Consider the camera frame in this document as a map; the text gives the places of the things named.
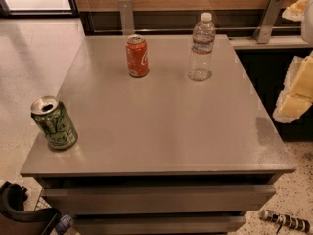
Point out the right metal wall bracket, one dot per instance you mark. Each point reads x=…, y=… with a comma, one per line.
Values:
x=263, y=32

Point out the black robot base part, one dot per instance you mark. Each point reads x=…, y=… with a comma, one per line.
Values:
x=15, y=220

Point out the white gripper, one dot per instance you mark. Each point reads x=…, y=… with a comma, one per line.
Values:
x=308, y=26

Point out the grey cabinet with drawers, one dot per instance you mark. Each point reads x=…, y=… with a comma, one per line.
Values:
x=161, y=154

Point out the clear plastic water bottle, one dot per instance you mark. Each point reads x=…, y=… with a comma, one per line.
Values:
x=201, y=49

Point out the green soda can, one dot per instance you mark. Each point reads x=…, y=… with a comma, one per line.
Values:
x=50, y=115

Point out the metal wall bracket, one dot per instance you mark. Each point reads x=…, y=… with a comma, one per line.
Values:
x=125, y=8
x=263, y=32

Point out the left metal wall bracket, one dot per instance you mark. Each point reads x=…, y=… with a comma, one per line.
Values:
x=125, y=8

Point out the small blue cap object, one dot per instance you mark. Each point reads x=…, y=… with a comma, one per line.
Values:
x=64, y=225

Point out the black white striped cylinder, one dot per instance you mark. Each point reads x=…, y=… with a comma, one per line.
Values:
x=288, y=221

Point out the red cola can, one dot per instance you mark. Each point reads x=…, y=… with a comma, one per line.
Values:
x=137, y=55

